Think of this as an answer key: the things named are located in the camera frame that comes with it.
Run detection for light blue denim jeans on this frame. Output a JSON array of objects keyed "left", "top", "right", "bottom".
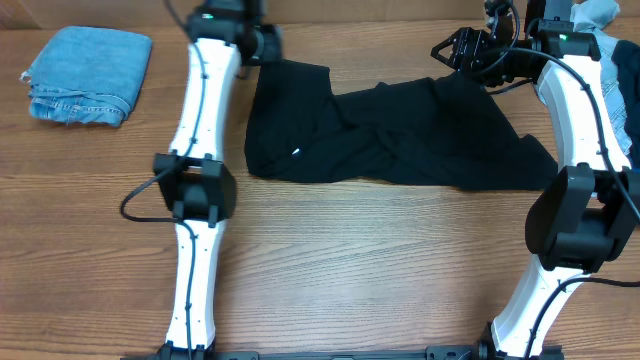
[{"left": 570, "top": 0, "right": 632, "bottom": 156}]

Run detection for folded blue jeans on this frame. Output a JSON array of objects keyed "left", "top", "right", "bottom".
[{"left": 21, "top": 26, "right": 152, "bottom": 128}]

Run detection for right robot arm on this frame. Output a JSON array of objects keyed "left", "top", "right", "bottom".
[{"left": 426, "top": 1, "right": 639, "bottom": 359}]

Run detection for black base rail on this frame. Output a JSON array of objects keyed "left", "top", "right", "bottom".
[{"left": 121, "top": 344, "right": 565, "bottom": 360}]

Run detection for navy blue garment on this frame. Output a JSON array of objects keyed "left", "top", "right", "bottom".
[{"left": 612, "top": 40, "right": 640, "bottom": 169}]

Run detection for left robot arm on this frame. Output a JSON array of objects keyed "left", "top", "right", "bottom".
[{"left": 153, "top": 0, "right": 282, "bottom": 359}]

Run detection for black t-shirt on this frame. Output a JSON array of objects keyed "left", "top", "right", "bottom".
[{"left": 244, "top": 61, "right": 558, "bottom": 191}]

